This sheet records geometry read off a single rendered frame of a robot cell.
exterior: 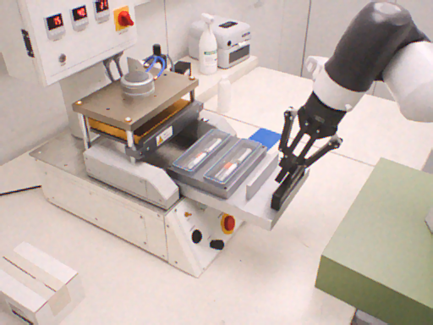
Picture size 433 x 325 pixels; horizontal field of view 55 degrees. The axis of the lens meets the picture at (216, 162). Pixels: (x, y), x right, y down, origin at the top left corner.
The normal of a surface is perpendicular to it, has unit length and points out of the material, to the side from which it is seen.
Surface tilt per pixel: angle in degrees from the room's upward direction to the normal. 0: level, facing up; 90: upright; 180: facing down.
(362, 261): 3
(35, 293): 0
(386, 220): 3
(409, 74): 62
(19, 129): 90
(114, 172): 90
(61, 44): 90
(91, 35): 90
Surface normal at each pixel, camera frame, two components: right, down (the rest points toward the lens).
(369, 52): -0.22, 0.62
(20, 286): 0.01, -0.82
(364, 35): -0.62, 0.33
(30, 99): 0.83, 0.33
